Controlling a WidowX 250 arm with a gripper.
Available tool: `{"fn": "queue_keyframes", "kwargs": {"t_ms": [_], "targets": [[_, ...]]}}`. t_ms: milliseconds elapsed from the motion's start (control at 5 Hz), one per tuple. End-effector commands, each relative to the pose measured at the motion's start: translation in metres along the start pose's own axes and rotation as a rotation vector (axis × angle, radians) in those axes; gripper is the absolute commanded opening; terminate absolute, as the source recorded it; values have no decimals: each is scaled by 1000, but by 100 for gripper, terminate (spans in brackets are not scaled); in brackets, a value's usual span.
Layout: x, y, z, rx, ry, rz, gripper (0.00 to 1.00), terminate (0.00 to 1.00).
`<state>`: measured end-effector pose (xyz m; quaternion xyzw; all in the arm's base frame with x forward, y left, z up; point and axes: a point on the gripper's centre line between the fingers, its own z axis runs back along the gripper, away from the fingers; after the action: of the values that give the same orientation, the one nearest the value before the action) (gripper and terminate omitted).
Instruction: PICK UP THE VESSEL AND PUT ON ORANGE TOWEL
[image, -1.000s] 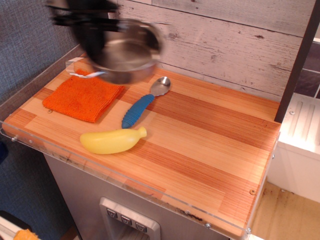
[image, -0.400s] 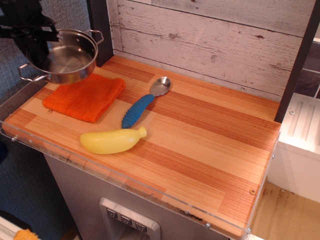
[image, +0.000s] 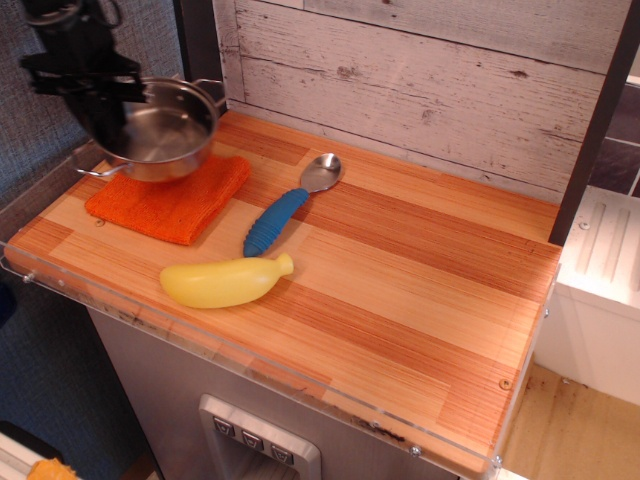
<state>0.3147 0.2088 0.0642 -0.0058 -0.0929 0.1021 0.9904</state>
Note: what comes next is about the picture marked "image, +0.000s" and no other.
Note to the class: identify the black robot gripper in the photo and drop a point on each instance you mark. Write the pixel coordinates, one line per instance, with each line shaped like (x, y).
(79, 61)

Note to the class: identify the stainless steel pot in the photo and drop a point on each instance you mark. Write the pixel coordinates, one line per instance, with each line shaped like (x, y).
(168, 136)

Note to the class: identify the orange knitted towel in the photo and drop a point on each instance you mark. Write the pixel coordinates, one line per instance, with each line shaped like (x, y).
(178, 211)

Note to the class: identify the clear acrylic edge guard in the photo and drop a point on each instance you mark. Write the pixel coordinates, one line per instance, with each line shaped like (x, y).
(423, 342)

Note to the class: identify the yellow toy banana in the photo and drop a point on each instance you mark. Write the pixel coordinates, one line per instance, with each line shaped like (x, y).
(224, 283)

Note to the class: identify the grey toy fridge cabinet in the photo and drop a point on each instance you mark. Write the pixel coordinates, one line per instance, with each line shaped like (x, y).
(164, 383)

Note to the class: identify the silver dispenser button panel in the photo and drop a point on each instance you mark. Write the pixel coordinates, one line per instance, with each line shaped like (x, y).
(245, 446)

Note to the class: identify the yellow orange object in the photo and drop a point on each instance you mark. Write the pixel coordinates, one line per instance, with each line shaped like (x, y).
(51, 469)

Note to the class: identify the white toy sink unit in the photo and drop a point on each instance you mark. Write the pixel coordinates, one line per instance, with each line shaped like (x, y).
(590, 333)

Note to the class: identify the grey acrylic side rail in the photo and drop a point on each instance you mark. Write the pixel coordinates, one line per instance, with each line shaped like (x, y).
(29, 204)

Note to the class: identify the spoon with blue handle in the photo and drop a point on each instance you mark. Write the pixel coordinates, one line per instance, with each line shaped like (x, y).
(320, 175)

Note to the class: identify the black vertical post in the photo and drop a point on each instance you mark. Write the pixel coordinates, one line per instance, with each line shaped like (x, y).
(613, 85)

